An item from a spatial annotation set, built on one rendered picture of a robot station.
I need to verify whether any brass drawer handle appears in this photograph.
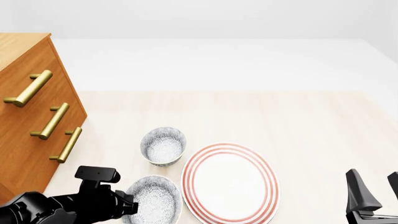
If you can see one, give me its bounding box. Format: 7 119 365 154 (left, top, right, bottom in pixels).
29 102 70 141
49 126 83 164
3 69 53 108

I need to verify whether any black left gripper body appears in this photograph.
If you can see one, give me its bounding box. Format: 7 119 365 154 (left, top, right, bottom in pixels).
114 189 140 218

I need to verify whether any white plate with red rings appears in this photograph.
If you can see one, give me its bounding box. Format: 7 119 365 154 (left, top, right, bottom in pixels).
180 142 282 224

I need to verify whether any wooden cabinet drawer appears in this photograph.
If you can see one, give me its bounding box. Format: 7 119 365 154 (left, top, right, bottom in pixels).
0 38 68 141
0 67 78 187
18 91 88 197

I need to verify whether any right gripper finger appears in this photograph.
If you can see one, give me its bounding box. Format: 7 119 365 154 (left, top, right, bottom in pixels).
345 168 384 214
387 171 398 195

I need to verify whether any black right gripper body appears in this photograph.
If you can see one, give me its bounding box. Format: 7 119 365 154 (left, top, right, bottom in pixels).
345 208 398 224

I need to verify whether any patterned grey bowl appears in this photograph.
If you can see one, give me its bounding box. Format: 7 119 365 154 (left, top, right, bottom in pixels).
139 126 188 168
121 174 183 224

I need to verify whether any wooden cabinet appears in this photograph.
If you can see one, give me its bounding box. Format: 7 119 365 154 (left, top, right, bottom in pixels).
0 32 88 204

